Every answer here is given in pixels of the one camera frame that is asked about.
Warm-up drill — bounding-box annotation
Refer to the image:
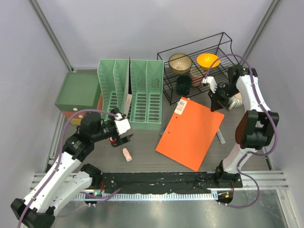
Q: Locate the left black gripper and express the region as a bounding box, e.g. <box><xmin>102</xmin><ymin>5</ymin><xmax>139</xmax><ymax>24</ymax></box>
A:
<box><xmin>92</xmin><ymin>108</ymin><xmax>132</xmax><ymax>145</ymax></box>

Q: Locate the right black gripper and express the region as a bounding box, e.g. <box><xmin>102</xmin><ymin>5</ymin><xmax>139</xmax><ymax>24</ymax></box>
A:
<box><xmin>208</xmin><ymin>84</ymin><xmax>239</xmax><ymax>112</ymax></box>

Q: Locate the white folder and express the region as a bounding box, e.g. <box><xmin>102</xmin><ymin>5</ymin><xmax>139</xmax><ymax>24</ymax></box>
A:
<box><xmin>122</xmin><ymin>57</ymin><xmax>132</xmax><ymax>116</ymax></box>

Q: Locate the orange folder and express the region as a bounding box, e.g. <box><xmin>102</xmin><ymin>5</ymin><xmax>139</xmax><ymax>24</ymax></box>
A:
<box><xmin>155</xmin><ymin>97</ymin><xmax>224</xmax><ymax>171</ymax></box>

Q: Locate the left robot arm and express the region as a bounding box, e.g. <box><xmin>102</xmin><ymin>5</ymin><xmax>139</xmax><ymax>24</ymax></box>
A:
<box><xmin>10</xmin><ymin>108</ymin><xmax>131</xmax><ymax>228</ymax></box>

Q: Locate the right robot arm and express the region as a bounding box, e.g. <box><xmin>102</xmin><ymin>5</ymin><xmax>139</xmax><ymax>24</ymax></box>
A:
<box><xmin>202</xmin><ymin>65</ymin><xmax>279</xmax><ymax>188</ymax></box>

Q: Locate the red black stamp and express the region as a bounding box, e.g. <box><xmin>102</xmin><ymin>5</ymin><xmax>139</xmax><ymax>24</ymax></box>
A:
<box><xmin>109</xmin><ymin>137</ymin><xmax>118</xmax><ymax>147</ymax></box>

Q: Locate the striped ceramic mug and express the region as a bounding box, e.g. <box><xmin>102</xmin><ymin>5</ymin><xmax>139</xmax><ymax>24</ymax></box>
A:
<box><xmin>228</xmin><ymin>93</ymin><xmax>243</xmax><ymax>110</ymax></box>

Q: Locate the grey highlighter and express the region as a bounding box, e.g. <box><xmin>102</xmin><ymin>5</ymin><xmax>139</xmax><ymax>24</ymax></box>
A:
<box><xmin>217</xmin><ymin>130</ymin><xmax>226</xmax><ymax>144</ymax></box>

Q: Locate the pink eraser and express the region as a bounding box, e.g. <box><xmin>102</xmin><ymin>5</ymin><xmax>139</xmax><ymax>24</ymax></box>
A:
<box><xmin>123</xmin><ymin>148</ymin><xmax>132</xmax><ymax>162</ymax></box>

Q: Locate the pink mug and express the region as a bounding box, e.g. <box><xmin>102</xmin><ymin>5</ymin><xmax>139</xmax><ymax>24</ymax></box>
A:
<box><xmin>190</xmin><ymin>67</ymin><xmax>205</xmax><ymax>87</ymax></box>

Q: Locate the dark green mug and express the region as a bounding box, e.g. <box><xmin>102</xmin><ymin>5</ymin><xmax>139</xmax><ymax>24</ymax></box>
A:
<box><xmin>176</xmin><ymin>75</ymin><xmax>192</xmax><ymax>96</ymax></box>

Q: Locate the orange bowl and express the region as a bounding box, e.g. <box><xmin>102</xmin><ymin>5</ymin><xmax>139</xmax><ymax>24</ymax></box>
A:
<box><xmin>197</xmin><ymin>53</ymin><xmax>220</xmax><ymax>70</ymax></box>

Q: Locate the stacked drawer box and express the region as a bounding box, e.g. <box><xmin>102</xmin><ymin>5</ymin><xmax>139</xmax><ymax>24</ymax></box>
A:
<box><xmin>55</xmin><ymin>72</ymin><xmax>103</xmax><ymax>119</ymax></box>

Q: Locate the brown glass bowl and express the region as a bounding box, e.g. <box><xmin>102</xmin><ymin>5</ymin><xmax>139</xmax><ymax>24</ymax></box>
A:
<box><xmin>168</xmin><ymin>53</ymin><xmax>192</xmax><ymax>75</ymax></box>

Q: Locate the green file organizer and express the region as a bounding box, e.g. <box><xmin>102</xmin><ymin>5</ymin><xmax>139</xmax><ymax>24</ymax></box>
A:
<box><xmin>97</xmin><ymin>59</ymin><xmax>164</xmax><ymax>131</ymax></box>

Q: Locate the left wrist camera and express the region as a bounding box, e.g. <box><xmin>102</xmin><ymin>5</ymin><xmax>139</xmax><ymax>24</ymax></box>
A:
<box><xmin>114</xmin><ymin>113</ymin><xmax>131</xmax><ymax>135</ymax></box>

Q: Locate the black wire rack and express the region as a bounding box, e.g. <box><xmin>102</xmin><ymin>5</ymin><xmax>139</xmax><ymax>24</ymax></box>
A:
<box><xmin>157</xmin><ymin>32</ymin><xmax>232</xmax><ymax>105</ymax></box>

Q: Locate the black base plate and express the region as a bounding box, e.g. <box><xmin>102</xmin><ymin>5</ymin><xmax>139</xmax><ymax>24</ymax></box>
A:
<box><xmin>101</xmin><ymin>171</ymin><xmax>243</xmax><ymax>195</ymax></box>

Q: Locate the white cable tray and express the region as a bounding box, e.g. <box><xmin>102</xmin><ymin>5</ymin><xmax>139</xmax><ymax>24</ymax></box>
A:
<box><xmin>73</xmin><ymin>191</ymin><xmax>219</xmax><ymax>202</ymax></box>

